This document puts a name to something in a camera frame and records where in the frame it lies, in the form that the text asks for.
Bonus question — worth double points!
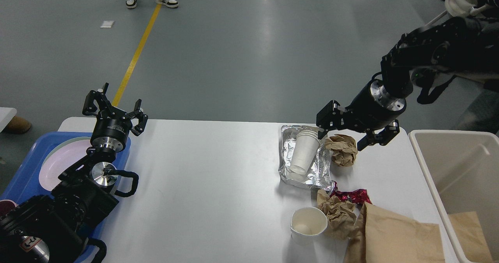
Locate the beige plastic bin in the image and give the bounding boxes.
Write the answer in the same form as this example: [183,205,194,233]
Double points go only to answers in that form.
[409,130,499,263]

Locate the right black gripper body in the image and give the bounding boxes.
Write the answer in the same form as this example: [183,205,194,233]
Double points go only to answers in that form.
[345,79,407,133]

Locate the office chair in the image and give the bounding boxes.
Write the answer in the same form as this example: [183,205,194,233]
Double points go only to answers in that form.
[426,0,499,26]

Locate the pink plate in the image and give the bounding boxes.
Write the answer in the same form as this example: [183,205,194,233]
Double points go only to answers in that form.
[39,145,91,191]

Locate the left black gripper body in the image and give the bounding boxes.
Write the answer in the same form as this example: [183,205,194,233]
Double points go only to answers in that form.
[90,118,132,153]

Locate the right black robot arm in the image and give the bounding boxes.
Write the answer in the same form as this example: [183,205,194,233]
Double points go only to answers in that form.
[316,17,498,151]

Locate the brown paper bag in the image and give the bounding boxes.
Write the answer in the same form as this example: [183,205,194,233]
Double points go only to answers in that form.
[448,211,493,263]

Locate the white side table corner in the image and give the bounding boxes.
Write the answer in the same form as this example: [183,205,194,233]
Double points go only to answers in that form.
[0,107,17,132]

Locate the crumpled brown paper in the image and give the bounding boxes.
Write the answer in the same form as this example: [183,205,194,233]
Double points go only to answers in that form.
[317,189,357,240]

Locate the white paper cup front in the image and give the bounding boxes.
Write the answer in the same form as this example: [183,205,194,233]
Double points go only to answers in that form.
[290,207,328,245]

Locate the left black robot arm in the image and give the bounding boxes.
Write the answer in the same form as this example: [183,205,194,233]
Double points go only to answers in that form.
[0,83,148,263]

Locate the person with tan boot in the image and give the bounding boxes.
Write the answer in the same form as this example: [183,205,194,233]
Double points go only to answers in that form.
[2,116,32,135]

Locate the flat brown paper sheet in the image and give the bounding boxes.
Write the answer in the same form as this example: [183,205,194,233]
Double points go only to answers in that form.
[343,203,445,263]

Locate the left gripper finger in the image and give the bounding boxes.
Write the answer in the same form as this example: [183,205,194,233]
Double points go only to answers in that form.
[123,99,148,137]
[82,83,113,119]

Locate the person in dark clothes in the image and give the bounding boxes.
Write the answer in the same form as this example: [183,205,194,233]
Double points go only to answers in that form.
[454,0,499,135]

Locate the stacked white paper cups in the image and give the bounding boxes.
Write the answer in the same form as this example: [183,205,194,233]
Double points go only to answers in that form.
[289,130,320,175]

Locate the red foil wrapper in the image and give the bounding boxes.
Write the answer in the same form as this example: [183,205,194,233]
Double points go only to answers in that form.
[329,182,372,205]

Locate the crumpled brown paper ball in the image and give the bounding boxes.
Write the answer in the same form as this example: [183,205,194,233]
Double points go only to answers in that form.
[324,134,358,167]

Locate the pink mug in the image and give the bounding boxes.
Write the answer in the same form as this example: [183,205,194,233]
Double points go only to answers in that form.
[0,199,18,217]

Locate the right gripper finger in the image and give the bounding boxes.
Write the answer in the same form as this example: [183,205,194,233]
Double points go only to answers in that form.
[316,101,351,140]
[357,119,400,151]

